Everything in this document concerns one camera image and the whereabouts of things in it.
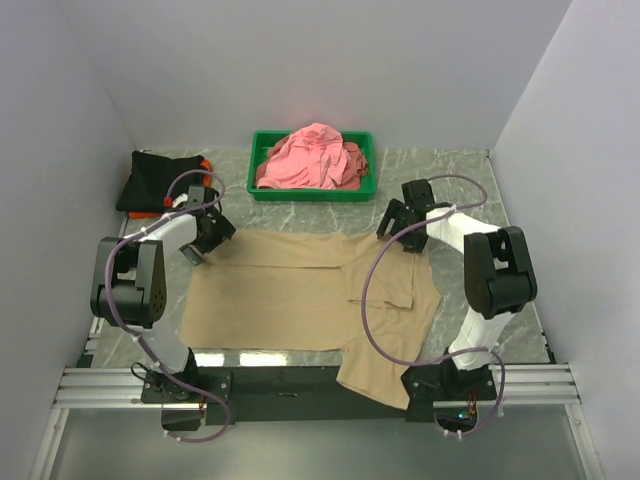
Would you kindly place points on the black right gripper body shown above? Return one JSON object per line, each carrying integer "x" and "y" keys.
{"x": 415, "y": 242}

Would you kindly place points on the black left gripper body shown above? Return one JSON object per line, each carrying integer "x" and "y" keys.
{"x": 220, "y": 231}

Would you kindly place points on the beige t shirt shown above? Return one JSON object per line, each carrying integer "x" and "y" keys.
{"x": 316, "y": 292}

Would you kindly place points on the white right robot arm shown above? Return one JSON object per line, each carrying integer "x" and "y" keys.
{"x": 498, "y": 276}

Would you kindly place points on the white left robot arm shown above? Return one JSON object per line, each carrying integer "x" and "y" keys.
{"x": 129, "y": 287}

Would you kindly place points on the dusty rose t shirt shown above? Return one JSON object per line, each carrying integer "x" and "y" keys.
{"x": 358, "y": 162}

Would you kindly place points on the orange folded t shirt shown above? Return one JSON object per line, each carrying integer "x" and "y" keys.
{"x": 145, "y": 215}

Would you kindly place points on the black folded t shirt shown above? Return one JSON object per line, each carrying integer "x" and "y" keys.
{"x": 145, "y": 185}

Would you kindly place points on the green plastic bin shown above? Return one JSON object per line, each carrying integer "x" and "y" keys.
{"x": 263, "y": 140}

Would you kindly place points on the pink t shirt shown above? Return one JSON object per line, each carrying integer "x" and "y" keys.
{"x": 316, "y": 134}

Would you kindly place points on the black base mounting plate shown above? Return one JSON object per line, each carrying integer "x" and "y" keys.
{"x": 298, "y": 393}

